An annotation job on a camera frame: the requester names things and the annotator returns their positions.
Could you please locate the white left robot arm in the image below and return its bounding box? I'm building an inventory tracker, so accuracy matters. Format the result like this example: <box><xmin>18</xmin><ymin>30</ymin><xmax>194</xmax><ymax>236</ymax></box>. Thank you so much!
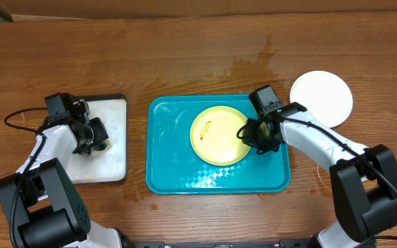
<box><xmin>0</xmin><ymin>116</ymin><xmax>132</xmax><ymax>248</ymax></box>

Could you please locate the green yellow sponge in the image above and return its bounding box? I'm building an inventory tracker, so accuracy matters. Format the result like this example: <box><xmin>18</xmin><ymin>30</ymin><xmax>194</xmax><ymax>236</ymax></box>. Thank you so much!
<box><xmin>92</xmin><ymin>140</ymin><xmax>111</xmax><ymax>154</ymax></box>

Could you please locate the teal plastic tray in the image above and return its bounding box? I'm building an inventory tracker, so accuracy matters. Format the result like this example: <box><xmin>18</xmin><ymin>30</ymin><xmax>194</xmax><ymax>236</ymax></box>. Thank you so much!
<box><xmin>146</xmin><ymin>94</ymin><xmax>291</xmax><ymax>194</ymax></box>

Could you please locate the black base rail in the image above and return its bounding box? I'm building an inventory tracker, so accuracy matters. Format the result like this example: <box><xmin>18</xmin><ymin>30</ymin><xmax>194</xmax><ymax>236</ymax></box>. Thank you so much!
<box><xmin>116</xmin><ymin>229</ymin><xmax>321</xmax><ymax>248</ymax></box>

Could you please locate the white plate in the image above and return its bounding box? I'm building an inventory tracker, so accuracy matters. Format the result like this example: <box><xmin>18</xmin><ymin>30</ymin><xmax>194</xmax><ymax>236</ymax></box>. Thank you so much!
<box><xmin>289</xmin><ymin>70</ymin><xmax>354</xmax><ymax>127</ymax></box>

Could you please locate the yellow plate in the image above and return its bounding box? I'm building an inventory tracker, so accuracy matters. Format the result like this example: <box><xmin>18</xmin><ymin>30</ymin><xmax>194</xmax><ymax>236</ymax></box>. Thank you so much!
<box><xmin>190</xmin><ymin>105</ymin><xmax>250</xmax><ymax>166</ymax></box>

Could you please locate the black tray with soapy water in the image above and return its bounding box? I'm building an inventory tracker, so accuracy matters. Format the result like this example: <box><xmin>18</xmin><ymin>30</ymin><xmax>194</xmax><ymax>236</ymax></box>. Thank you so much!
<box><xmin>65</xmin><ymin>94</ymin><xmax>127</xmax><ymax>184</ymax></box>

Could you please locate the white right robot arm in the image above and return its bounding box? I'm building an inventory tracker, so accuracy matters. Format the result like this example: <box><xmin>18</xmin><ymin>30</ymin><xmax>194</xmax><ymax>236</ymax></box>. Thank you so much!
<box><xmin>236</xmin><ymin>103</ymin><xmax>397</xmax><ymax>247</ymax></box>

